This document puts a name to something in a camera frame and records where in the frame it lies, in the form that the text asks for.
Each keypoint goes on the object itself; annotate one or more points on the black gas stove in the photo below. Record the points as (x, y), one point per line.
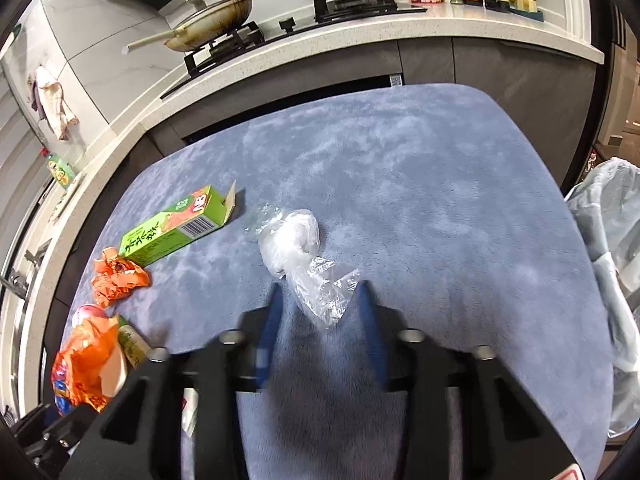
(251, 36)

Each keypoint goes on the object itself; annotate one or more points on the green dish soap bottle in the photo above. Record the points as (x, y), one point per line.
(61, 171)

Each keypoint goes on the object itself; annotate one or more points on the beige frying pan with lid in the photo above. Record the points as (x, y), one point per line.
(206, 24)

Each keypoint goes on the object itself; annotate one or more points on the pink floral paper cup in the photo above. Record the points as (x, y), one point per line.
(90, 312)

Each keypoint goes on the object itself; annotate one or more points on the white bin liner bag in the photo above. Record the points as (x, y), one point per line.
(605, 207)

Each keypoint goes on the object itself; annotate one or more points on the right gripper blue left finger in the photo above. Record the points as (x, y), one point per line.
(260, 328)

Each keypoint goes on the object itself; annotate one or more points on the clear plastic bag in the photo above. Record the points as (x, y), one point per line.
(289, 242)

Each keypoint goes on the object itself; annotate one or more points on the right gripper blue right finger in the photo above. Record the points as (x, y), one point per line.
(381, 325)

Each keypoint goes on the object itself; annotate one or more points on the grey blue table cloth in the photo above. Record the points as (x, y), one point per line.
(436, 197)

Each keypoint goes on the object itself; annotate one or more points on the large orange snack bag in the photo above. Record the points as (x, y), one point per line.
(90, 368)

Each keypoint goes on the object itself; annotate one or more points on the green cardboard box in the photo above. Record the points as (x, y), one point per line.
(198, 214)

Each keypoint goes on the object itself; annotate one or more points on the small orange wrapper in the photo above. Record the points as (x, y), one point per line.
(115, 278)

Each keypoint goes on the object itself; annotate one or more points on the hanging dish towel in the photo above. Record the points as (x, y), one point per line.
(48, 101)

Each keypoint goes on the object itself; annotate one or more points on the teal tray with jars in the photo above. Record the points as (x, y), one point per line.
(526, 8)

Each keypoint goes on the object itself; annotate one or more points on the green white sauce packet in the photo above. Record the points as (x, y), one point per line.
(136, 349)

